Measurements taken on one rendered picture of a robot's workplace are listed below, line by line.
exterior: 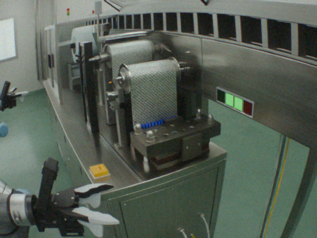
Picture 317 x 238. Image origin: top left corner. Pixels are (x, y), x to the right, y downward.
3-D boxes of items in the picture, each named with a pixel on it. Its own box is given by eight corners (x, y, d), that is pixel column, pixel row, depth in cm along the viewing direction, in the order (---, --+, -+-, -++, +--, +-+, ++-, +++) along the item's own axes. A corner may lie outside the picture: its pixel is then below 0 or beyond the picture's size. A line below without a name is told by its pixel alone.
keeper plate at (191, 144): (181, 159, 129) (181, 138, 124) (198, 153, 133) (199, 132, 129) (184, 162, 127) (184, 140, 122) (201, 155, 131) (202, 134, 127)
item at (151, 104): (133, 129, 135) (130, 90, 128) (176, 118, 146) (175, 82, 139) (133, 129, 135) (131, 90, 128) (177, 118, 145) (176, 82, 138)
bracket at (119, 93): (113, 146, 146) (107, 88, 135) (125, 143, 149) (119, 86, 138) (117, 149, 142) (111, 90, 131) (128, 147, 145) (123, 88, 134)
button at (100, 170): (90, 170, 123) (89, 166, 122) (103, 167, 126) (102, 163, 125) (95, 178, 117) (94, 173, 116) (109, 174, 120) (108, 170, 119)
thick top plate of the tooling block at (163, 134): (131, 144, 132) (130, 132, 130) (201, 124, 150) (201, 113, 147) (146, 158, 119) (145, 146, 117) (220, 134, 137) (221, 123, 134)
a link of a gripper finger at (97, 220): (124, 239, 45) (86, 226, 49) (118, 216, 44) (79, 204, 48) (116, 247, 43) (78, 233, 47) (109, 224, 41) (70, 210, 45)
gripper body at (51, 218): (86, 218, 55) (41, 218, 53) (78, 187, 53) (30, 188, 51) (86, 237, 48) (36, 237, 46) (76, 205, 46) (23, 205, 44)
